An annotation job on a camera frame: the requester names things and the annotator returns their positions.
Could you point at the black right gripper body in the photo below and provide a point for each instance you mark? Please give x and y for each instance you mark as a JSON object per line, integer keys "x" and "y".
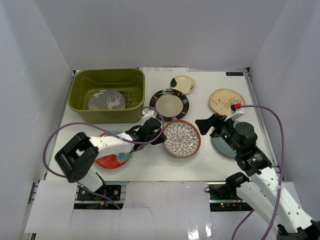
{"x": 227, "y": 131}

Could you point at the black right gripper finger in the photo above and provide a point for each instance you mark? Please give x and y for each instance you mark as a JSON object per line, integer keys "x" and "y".
{"x": 215, "y": 137}
{"x": 204, "y": 125}

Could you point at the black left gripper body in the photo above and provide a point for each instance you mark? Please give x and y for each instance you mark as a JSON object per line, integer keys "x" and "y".
{"x": 155, "y": 134}

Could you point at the flower pattern bowl orange rim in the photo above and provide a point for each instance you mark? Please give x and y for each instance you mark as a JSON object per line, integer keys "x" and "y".
{"x": 183, "y": 140}

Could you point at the red and teal plate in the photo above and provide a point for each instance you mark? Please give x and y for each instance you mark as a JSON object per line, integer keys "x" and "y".
{"x": 114, "y": 161}

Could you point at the grey reindeer plate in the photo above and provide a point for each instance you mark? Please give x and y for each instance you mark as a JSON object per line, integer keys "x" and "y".
{"x": 106, "y": 99}

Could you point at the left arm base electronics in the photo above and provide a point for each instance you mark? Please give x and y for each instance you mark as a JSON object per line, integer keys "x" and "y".
{"x": 110, "y": 197}

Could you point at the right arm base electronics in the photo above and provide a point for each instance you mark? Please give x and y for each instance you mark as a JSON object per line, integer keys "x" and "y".
{"x": 221, "y": 201}

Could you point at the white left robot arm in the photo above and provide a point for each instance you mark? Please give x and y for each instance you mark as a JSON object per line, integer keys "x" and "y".
{"x": 77, "y": 156}

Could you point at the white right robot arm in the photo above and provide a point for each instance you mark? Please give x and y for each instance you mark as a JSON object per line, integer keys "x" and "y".
{"x": 258, "y": 183}

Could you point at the green plastic bin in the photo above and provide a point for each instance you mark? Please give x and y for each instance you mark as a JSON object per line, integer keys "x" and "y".
{"x": 128, "y": 81}

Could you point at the light blue plate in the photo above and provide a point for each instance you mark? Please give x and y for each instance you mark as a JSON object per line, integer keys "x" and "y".
{"x": 222, "y": 147}

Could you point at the tan bird pattern plate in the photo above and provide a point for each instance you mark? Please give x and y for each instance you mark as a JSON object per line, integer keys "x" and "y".
{"x": 221, "y": 100}

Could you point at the dark striped rim plate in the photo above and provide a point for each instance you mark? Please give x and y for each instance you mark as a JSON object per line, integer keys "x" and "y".
{"x": 171, "y": 104}

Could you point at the small cream plate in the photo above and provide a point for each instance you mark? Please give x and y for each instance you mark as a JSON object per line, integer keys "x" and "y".
{"x": 183, "y": 83}

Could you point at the blue table label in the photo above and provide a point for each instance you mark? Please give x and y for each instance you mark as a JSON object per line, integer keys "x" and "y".
{"x": 234, "y": 74}

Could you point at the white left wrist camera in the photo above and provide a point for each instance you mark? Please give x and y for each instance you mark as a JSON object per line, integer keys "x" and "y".
{"x": 147, "y": 114}

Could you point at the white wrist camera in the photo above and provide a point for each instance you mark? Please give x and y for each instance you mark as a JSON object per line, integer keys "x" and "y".
{"x": 237, "y": 110}
{"x": 147, "y": 114}

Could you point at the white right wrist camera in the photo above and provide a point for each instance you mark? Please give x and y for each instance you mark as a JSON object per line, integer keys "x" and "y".
{"x": 237, "y": 110}

